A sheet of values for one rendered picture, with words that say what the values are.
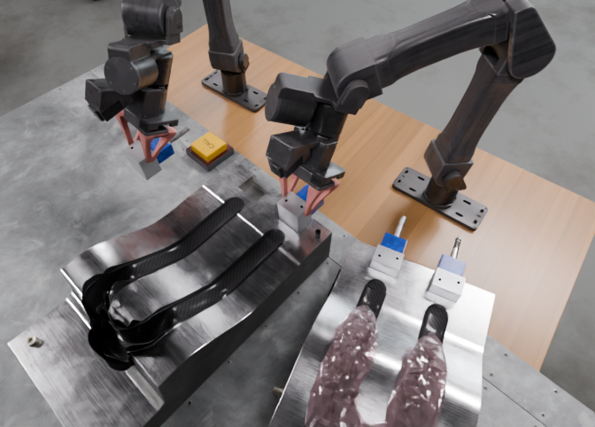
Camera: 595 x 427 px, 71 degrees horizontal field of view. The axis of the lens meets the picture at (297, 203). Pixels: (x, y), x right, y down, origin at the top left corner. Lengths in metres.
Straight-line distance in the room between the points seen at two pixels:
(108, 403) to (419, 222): 0.65
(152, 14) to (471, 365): 0.73
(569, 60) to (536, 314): 2.40
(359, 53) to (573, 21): 2.99
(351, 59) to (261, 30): 2.36
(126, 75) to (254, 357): 0.50
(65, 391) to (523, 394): 0.72
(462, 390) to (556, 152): 1.90
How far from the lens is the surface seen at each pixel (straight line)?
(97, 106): 0.74
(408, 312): 0.75
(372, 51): 0.62
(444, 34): 0.63
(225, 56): 1.06
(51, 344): 0.81
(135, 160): 0.84
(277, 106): 0.62
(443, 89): 2.60
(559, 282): 0.96
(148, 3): 0.75
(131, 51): 0.69
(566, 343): 1.89
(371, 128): 1.08
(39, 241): 1.01
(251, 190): 0.86
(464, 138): 0.80
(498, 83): 0.73
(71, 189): 1.06
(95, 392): 0.75
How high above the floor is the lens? 1.53
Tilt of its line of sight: 54 degrees down
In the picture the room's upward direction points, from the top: straight up
